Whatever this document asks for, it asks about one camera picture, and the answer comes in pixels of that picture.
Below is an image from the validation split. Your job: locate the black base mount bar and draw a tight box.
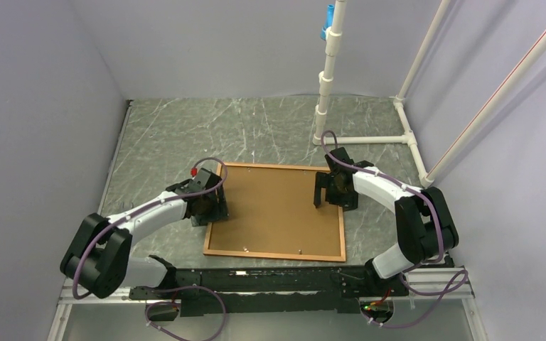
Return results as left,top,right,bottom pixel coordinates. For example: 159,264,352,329
129,262,408,317

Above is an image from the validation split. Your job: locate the aluminium rail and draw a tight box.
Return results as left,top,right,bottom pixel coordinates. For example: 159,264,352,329
48,266,486,340

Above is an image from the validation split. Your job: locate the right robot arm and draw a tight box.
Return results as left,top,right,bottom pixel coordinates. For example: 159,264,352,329
314,147,459,295

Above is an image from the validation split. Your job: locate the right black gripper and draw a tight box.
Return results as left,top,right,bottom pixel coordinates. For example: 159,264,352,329
314,172,358,212

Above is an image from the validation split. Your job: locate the silver wrench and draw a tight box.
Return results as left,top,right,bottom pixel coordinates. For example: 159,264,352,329
119,202,134,212

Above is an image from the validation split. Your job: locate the blue clip on pipe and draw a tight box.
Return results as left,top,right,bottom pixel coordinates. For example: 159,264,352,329
320,4,335,41

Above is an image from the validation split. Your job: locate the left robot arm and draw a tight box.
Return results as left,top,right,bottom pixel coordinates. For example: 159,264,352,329
60,168,229,299

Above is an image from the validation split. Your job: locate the white pvc pipe stand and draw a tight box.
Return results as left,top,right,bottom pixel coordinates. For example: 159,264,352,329
311,0,546,188

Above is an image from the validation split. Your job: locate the wooden picture frame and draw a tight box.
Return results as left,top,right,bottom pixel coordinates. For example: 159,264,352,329
203,162,348,263

